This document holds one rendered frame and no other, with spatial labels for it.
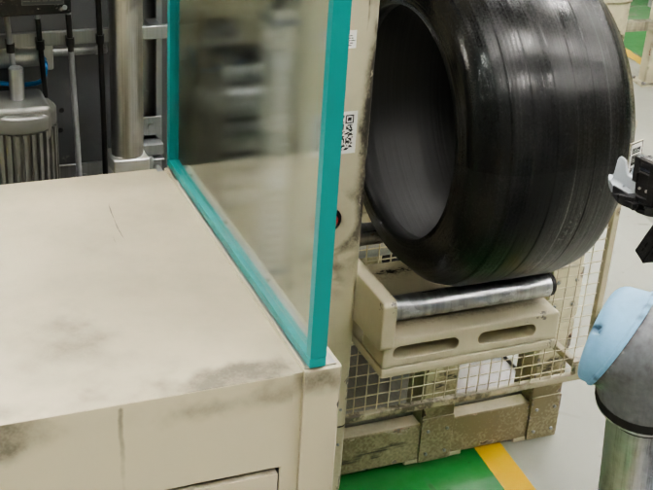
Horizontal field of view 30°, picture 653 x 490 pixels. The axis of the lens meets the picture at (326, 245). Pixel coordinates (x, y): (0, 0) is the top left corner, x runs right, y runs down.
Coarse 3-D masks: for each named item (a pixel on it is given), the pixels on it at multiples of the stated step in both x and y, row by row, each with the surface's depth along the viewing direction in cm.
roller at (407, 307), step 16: (448, 288) 218; (464, 288) 218; (480, 288) 219; (496, 288) 220; (512, 288) 221; (528, 288) 222; (544, 288) 223; (400, 304) 213; (416, 304) 214; (432, 304) 215; (448, 304) 216; (464, 304) 218; (480, 304) 219; (496, 304) 222
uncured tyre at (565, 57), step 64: (384, 0) 214; (448, 0) 196; (512, 0) 194; (576, 0) 198; (384, 64) 240; (448, 64) 195; (512, 64) 190; (576, 64) 193; (384, 128) 244; (448, 128) 249; (512, 128) 190; (576, 128) 193; (384, 192) 240; (448, 192) 245; (512, 192) 193; (576, 192) 198; (448, 256) 206; (512, 256) 203; (576, 256) 212
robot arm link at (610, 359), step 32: (608, 320) 129; (640, 320) 127; (608, 352) 128; (640, 352) 127; (608, 384) 131; (640, 384) 128; (608, 416) 134; (640, 416) 131; (608, 448) 140; (640, 448) 136; (608, 480) 143; (640, 480) 139
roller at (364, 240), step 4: (364, 224) 239; (368, 224) 239; (364, 228) 238; (368, 228) 238; (372, 228) 238; (364, 232) 237; (368, 232) 238; (372, 232) 238; (376, 232) 238; (364, 236) 237; (368, 236) 238; (372, 236) 238; (376, 236) 238; (360, 240) 237; (364, 240) 238; (368, 240) 238; (372, 240) 239; (376, 240) 239; (380, 240) 239; (360, 244) 238; (364, 244) 239; (368, 244) 239; (372, 244) 240
